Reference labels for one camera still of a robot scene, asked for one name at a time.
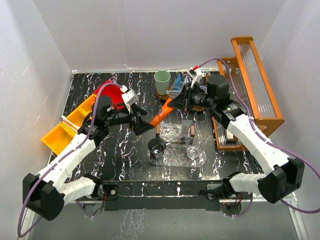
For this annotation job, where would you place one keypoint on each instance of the brown oval wooden tray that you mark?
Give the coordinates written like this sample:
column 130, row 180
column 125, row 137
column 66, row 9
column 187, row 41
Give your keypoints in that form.
column 163, row 97

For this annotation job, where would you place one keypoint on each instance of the black cup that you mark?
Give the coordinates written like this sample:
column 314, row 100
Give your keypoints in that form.
column 156, row 147

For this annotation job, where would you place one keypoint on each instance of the black front mounting rail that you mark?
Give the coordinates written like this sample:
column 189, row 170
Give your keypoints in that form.
column 158, row 195

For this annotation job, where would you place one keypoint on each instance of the wood acrylic toothbrush stand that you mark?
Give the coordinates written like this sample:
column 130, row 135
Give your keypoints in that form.
column 171, row 133

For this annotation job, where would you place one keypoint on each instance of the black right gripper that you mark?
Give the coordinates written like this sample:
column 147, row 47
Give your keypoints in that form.
column 183, row 101

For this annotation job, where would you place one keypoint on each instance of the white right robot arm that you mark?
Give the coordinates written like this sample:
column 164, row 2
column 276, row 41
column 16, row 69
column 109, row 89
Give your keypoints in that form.
column 281, row 175

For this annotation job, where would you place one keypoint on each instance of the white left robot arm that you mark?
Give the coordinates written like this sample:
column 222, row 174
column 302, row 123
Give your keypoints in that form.
column 47, row 192

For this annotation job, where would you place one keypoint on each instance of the white toothbrush box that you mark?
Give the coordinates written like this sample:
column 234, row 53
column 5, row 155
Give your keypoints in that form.
column 229, row 136

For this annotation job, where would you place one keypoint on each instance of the clear drinking glass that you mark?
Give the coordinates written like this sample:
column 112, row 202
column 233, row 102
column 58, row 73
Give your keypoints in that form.
column 193, row 148

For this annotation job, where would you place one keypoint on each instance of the blue toothpaste tube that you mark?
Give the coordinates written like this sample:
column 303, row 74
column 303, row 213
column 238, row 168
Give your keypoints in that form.
column 178, row 81

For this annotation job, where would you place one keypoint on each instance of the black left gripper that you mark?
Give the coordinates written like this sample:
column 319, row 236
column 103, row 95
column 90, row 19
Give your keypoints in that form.
column 140, row 126

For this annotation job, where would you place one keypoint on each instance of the red plastic bin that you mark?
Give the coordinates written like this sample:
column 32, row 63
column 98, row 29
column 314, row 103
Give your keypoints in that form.
column 115, row 93

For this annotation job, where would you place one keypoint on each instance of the glittery oval mat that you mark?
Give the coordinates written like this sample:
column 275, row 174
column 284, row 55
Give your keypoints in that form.
column 175, row 156

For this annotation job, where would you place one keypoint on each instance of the orange wooden tiered shelf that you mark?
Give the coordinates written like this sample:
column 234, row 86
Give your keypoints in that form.
column 252, row 84

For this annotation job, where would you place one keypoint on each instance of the silver toothpaste tube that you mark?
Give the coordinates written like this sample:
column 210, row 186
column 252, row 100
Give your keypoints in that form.
column 186, row 80

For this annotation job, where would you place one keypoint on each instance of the orange plastic organizer bin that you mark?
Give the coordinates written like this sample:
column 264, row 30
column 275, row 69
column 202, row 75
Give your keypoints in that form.
column 61, row 135

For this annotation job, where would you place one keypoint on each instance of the orange toothpaste tube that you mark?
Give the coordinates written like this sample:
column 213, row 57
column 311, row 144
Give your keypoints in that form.
column 165, row 110

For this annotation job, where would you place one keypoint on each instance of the green plastic cup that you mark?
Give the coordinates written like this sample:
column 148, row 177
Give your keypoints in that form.
column 162, row 80

